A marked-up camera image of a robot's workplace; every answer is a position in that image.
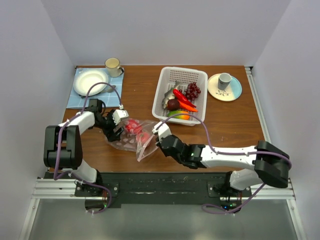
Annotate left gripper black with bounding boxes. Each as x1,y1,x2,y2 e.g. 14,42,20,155
94,109,124,142

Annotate fake red bell pepper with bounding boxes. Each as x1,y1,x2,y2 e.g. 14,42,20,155
124,119,143,135

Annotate clear zip top bag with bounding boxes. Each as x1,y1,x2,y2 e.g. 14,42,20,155
105,118,158,162

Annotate fake peach pink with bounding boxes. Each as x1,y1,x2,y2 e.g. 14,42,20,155
136,131,152,147

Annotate fake mango green orange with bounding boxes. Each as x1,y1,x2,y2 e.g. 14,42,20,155
167,110,190,121

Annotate fake dark purple fruit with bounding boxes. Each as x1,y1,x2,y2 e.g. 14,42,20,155
166,99,180,111

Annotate fake carrot orange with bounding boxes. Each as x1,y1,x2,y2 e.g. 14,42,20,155
178,100,198,112

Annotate fake red chili pepper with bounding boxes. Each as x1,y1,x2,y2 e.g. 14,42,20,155
172,88,196,108

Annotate fake fish grey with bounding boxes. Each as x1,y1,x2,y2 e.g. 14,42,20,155
161,81,183,109

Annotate fake purple grapes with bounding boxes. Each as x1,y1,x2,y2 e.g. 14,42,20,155
184,82,201,101

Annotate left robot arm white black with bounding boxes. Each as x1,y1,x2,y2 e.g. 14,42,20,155
43,98,129,196

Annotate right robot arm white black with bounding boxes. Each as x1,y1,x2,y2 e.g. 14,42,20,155
156,134,292,197

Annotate blue checkered cloth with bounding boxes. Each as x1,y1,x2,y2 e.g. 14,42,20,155
66,67,125,110

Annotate metal spoon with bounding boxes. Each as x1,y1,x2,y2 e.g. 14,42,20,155
100,85,116,94

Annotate white bowl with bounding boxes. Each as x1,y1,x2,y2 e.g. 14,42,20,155
73,69,109,96

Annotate cream mug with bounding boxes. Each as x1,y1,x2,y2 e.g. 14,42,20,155
104,57,124,78

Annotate white plastic basket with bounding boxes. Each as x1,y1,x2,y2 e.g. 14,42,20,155
152,66,208,126

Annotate pastel plate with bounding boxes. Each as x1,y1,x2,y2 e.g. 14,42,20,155
207,73,243,102

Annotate small grey cup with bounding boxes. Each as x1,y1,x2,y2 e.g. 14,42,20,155
217,72,232,91

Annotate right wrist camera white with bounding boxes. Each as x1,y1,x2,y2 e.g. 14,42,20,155
152,121,172,138

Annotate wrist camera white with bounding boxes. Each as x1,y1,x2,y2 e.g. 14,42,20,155
152,121,172,138
112,109,129,126

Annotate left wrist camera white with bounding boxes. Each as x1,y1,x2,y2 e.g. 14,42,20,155
112,109,129,126

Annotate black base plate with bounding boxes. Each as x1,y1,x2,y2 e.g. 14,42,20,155
75,172,254,210

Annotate aluminium frame rail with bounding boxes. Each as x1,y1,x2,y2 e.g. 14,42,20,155
20,65,306,240

